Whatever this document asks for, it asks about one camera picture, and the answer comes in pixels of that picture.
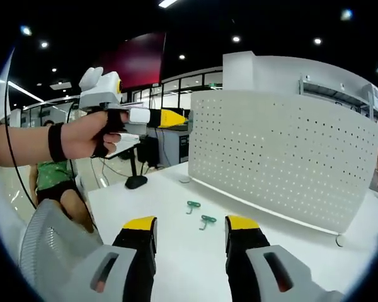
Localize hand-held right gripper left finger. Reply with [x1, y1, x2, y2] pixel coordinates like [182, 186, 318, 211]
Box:
[59, 215, 158, 302]

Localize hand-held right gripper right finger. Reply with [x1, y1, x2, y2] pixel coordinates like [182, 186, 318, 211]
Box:
[225, 215, 347, 302]

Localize white perforated mounting plate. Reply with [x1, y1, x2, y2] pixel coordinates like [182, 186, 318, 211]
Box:
[178, 89, 378, 248]

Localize person's left hand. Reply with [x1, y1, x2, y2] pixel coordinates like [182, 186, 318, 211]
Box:
[64, 109, 130, 160]

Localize laptop stand table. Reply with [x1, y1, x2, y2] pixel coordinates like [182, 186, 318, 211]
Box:
[106, 138, 149, 179]

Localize black computer tower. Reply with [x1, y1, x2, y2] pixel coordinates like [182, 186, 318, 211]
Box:
[137, 137, 161, 167]

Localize black computer mouse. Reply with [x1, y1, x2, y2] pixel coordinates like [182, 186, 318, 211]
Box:
[125, 176, 149, 189]

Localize metal storage shelf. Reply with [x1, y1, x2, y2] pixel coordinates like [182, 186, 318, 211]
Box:
[299, 72, 378, 122]

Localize white stacked containers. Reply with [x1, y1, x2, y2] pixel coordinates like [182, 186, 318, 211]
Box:
[364, 83, 378, 103]

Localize dark red wall screen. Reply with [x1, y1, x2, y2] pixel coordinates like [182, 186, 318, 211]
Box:
[105, 31, 167, 92]

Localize black wrist strap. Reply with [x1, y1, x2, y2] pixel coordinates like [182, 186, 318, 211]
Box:
[48, 123, 66, 163]

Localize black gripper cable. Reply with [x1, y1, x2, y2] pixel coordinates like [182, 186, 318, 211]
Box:
[3, 43, 38, 210]

